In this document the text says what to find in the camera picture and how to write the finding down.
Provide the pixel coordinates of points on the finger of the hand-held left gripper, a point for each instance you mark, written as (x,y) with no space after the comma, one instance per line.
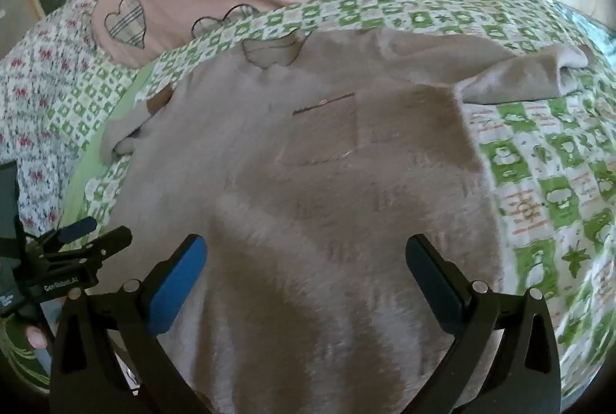
(108,240)
(79,227)

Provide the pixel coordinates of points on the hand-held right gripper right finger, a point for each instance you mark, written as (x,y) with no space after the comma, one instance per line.
(435,293)

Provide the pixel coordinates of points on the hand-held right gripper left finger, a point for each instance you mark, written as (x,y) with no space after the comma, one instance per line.
(178,289)

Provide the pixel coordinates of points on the beige knit sweater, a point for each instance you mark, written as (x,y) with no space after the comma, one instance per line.
(313,202)

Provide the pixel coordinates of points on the person's left hand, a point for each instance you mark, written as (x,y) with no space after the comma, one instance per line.
(36,338)

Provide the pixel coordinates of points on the plain green sheet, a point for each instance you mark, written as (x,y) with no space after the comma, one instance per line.
(91,159)

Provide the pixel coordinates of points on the white floral cloth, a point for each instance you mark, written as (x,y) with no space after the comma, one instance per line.
(43,82)

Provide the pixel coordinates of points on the green patterned bedsheet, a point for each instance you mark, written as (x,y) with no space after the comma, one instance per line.
(529,154)

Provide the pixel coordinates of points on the light blue cloth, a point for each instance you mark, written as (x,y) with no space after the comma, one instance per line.
(592,33)

